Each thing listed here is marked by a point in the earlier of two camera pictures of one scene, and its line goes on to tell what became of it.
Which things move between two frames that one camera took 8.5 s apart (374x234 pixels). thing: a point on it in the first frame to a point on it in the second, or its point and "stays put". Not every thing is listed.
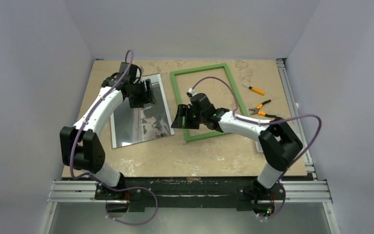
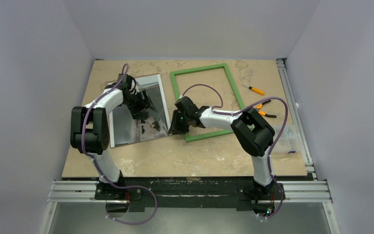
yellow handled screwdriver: x=255 y=90 stays put
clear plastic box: x=259 y=148 to x=290 y=141
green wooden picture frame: x=174 y=73 stays put
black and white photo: x=130 y=126 stays put
